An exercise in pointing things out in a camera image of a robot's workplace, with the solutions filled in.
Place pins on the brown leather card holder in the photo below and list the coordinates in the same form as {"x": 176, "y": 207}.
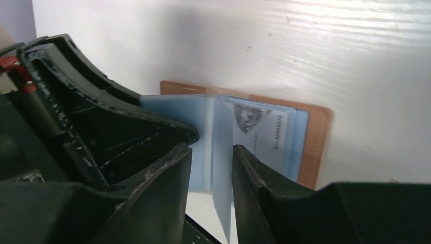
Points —
{"x": 211, "y": 169}

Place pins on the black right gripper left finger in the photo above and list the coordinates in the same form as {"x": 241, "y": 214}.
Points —
{"x": 148, "y": 207}

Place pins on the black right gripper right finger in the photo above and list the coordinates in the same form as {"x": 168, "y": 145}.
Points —
{"x": 270, "y": 208}

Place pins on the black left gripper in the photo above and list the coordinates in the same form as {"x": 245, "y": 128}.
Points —
{"x": 72, "y": 122}

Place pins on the white silver credit card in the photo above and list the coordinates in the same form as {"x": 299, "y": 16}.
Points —
{"x": 262, "y": 131}

